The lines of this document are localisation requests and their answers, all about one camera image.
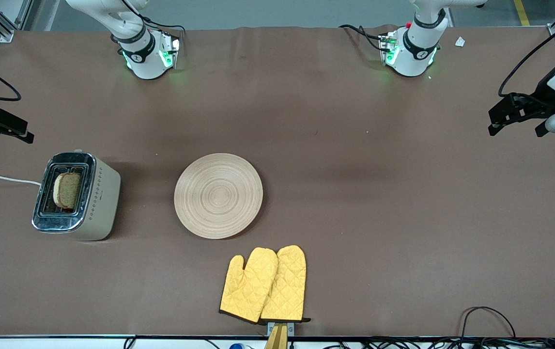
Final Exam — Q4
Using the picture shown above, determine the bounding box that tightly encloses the black looped table-edge cable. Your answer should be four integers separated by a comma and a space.
460, 306, 517, 340

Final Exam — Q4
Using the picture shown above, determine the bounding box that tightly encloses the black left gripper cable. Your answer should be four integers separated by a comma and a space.
497, 7, 555, 98

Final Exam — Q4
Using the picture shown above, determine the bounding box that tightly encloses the brown table cover cloth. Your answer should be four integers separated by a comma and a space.
0, 24, 555, 339

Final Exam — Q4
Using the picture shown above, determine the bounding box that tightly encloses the beige chrome-topped toaster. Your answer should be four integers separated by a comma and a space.
31, 149, 122, 242

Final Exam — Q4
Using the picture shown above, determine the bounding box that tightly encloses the black arm base cable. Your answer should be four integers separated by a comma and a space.
339, 24, 385, 52
139, 16, 186, 35

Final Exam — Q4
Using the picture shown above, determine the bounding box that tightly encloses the round light wooden plate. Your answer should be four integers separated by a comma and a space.
173, 153, 264, 240

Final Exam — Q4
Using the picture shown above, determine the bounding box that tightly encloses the small metal bracket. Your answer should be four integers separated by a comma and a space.
266, 321, 295, 338

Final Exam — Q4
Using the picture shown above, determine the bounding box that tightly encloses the black left arm base cable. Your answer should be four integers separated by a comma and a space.
339, 24, 385, 52

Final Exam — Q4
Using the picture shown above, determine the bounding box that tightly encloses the brown toast slice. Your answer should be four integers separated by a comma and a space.
52, 172, 83, 210

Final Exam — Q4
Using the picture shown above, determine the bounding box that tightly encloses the black right arm base cable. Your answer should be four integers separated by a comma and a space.
139, 16, 186, 35

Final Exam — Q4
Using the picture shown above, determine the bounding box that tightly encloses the yellow quilted oven mitt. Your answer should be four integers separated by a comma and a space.
219, 247, 279, 325
260, 245, 311, 324

